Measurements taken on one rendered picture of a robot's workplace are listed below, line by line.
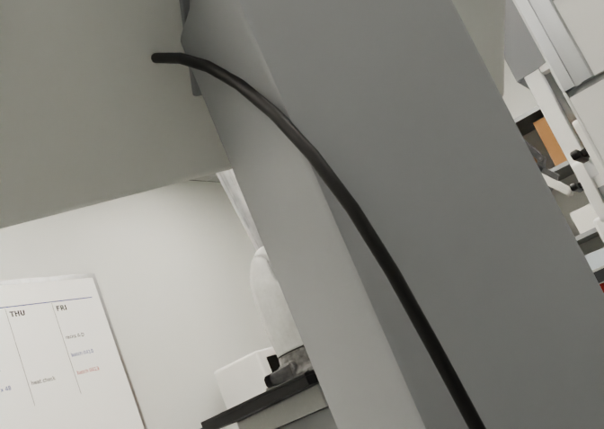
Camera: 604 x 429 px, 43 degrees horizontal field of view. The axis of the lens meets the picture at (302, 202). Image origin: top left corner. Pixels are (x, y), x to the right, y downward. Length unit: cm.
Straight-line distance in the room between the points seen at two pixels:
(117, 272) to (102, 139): 470
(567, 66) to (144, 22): 55
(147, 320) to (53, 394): 100
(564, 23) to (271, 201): 56
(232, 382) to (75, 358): 109
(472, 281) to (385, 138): 10
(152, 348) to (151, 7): 470
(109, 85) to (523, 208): 31
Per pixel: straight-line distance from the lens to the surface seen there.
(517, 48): 242
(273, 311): 147
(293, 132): 45
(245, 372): 518
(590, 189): 137
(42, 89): 59
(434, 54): 54
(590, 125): 96
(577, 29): 98
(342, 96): 49
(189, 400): 532
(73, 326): 484
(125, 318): 518
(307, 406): 136
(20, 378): 450
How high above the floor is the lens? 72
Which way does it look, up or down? 14 degrees up
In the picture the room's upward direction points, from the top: 23 degrees counter-clockwise
